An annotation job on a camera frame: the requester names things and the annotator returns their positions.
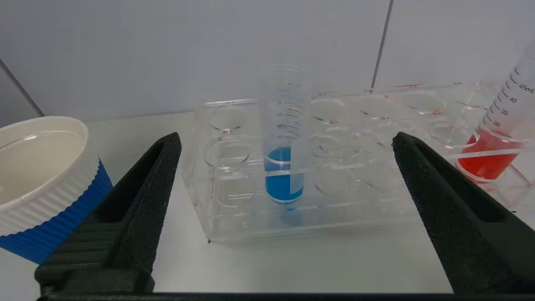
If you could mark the clear acrylic test tube rack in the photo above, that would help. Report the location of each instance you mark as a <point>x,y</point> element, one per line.
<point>359,188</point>

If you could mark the blue liquid test tube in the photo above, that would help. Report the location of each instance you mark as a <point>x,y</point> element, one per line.
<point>284,184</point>

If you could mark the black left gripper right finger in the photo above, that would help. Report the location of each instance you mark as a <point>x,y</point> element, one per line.
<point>468,234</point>

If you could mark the red liquid test tube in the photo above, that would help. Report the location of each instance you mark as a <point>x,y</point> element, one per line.
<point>487,159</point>

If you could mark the white paper cup blue sleeve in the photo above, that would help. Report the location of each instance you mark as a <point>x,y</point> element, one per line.
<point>46,184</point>

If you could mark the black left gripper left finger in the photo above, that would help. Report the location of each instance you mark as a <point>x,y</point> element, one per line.
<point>133,217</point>

